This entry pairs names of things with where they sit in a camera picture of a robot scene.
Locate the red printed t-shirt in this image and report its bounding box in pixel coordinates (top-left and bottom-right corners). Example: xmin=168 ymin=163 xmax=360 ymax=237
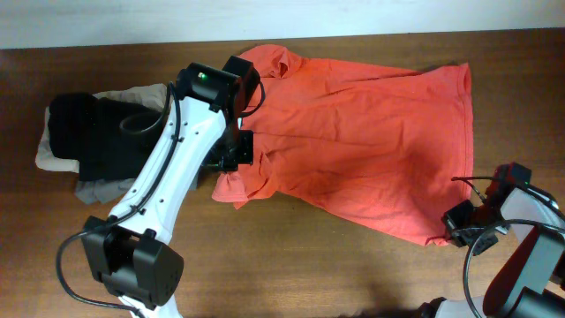
xmin=213 ymin=44 xmax=474 ymax=246

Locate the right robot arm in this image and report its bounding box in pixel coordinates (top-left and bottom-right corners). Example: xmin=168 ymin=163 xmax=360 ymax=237
xmin=415 ymin=163 xmax=564 ymax=318

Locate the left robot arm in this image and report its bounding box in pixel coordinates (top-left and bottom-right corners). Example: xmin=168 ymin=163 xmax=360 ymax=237
xmin=79 ymin=56 xmax=264 ymax=317

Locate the beige folded garment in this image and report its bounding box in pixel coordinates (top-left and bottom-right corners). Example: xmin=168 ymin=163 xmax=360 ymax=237
xmin=35 ymin=84 xmax=166 ymax=173

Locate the black folded garment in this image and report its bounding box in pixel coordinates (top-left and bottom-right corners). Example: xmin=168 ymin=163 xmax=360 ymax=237
xmin=48 ymin=93 xmax=164 ymax=181

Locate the grey folded garment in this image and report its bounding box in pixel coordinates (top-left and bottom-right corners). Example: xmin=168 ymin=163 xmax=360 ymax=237
xmin=74 ymin=178 xmax=135 ymax=205

